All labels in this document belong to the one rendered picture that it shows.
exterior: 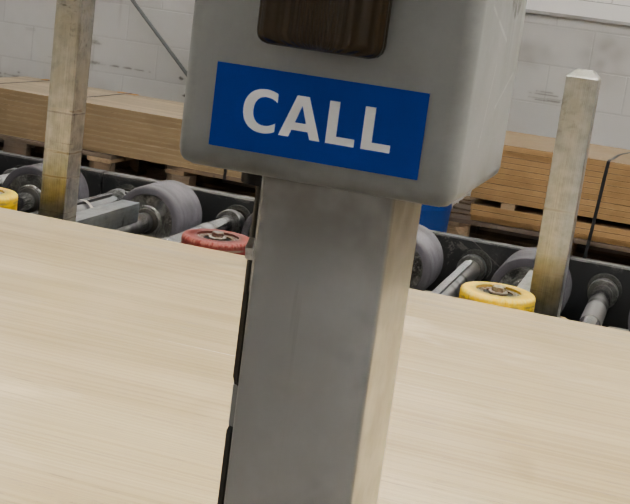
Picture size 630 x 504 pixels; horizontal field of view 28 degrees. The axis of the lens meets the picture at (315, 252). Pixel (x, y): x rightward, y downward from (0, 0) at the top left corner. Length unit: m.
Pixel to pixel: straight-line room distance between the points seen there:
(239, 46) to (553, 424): 0.69
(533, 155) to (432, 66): 5.94
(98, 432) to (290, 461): 0.49
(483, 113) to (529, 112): 7.23
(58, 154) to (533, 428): 0.84
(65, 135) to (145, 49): 6.65
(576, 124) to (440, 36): 1.11
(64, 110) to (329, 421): 1.28
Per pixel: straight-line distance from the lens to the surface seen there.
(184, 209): 1.98
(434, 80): 0.29
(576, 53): 7.49
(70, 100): 1.58
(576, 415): 0.99
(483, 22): 0.29
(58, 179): 1.60
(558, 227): 1.41
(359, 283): 0.32
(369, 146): 0.29
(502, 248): 1.96
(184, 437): 0.83
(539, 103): 7.53
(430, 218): 5.97
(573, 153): 1.40
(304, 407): 0.33
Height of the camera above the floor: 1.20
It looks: 12 degrees down
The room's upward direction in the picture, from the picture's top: 8 degrees clockwise
